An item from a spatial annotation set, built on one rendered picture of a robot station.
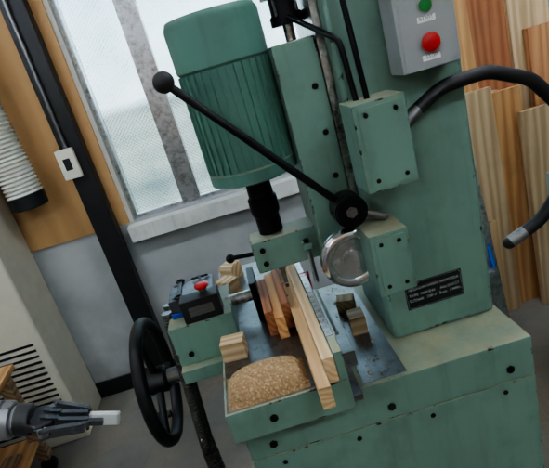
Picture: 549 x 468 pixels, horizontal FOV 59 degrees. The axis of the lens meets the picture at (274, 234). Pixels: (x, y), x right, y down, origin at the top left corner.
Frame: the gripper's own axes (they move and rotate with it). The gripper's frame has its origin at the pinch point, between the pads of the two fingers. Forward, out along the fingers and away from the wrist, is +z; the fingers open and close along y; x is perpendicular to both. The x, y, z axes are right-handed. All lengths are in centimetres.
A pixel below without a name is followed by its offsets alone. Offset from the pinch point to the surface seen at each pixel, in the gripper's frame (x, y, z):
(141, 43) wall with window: -92, 128, -7
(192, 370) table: -23.7, -15.9, 20.9
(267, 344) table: -32, -20, 35
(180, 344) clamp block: -28.4, -14.0, 18.3
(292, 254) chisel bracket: -47, -10, 40
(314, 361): -38, -36, 41
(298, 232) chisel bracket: -52, -10, 41
